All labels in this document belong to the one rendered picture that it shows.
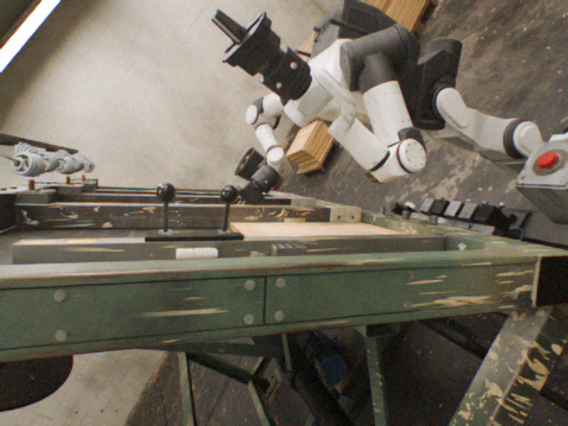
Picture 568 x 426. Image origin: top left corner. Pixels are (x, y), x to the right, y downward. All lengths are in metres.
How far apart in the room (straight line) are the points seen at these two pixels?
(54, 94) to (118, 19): 1.57
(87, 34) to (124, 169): 2.13
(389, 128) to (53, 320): 0.75
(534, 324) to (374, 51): 0.70
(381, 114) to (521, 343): 0.58
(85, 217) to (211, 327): 0.73
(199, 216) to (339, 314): 0.69
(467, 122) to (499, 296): 0.69
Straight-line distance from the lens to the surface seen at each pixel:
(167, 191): 0.72
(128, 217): 1.20
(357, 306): 0.63
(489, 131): 1.49
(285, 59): 0.76
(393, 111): 0.93
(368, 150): 0.85
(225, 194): 0.73
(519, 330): 0.97
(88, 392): 6.77
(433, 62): 1.33
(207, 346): 1.67
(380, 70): 0.96
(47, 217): 1.23
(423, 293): 0.70
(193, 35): 7.15
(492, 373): 0.97
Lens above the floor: 1.57
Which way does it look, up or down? 19 degrees down
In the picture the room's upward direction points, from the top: 57 degrees counter-clockwise
